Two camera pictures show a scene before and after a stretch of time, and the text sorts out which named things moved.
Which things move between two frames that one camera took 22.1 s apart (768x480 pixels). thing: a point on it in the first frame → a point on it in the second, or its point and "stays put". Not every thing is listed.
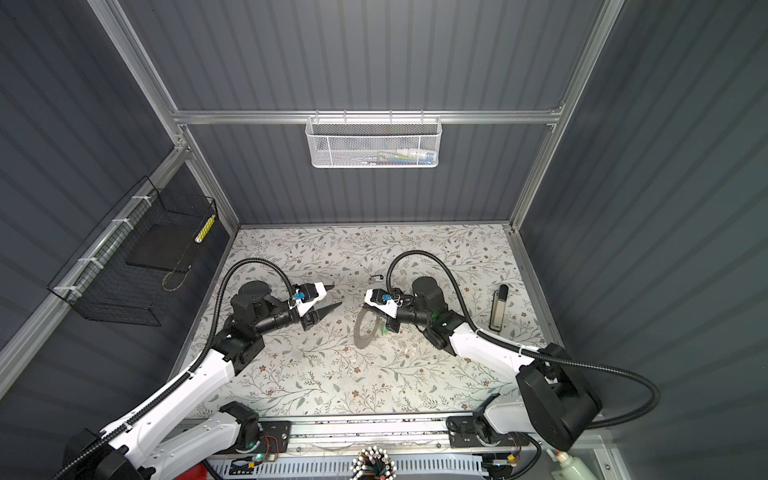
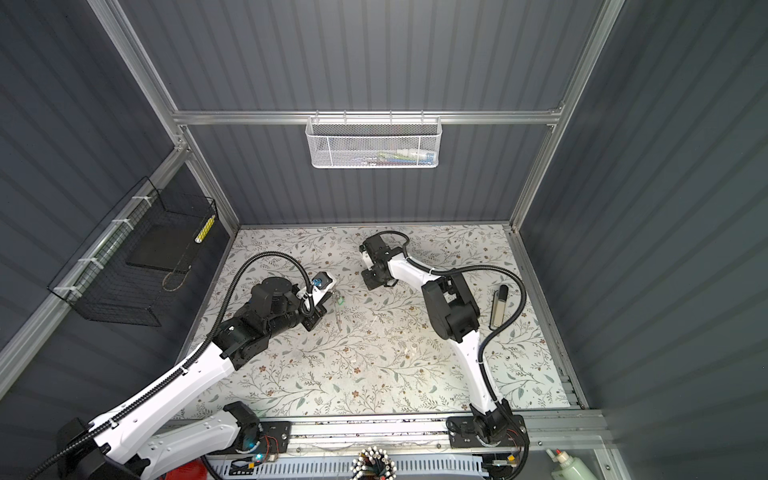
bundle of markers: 373,463 stays put
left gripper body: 308,321 stays put
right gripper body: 393,324 → 373,279
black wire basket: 151,236 stays put
